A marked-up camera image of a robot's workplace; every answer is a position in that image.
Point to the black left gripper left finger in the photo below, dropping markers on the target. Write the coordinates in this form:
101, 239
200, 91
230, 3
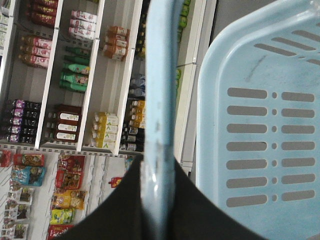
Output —
119, 217

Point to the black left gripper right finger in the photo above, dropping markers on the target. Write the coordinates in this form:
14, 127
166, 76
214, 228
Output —
195, 217

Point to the light blue plastic basket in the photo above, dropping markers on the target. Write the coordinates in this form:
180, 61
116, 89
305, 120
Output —
257, 120

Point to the white store shelf unit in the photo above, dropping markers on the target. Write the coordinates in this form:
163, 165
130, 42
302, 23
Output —
108, 93

